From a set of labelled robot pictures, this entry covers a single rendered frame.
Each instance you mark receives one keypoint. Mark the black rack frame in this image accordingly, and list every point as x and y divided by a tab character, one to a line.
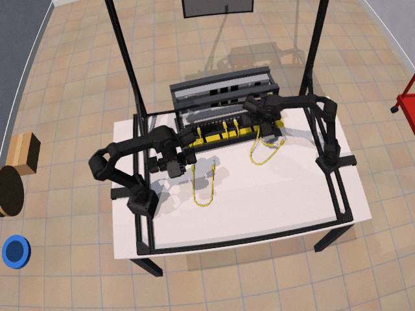
212	91

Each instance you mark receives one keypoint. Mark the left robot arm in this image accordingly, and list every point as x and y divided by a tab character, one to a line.
271	105

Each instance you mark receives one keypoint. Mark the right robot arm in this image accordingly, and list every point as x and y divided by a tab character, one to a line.
161	139

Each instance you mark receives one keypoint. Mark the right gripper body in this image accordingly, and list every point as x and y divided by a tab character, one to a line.
154	165

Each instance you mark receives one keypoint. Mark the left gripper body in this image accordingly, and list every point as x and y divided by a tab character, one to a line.
246	120

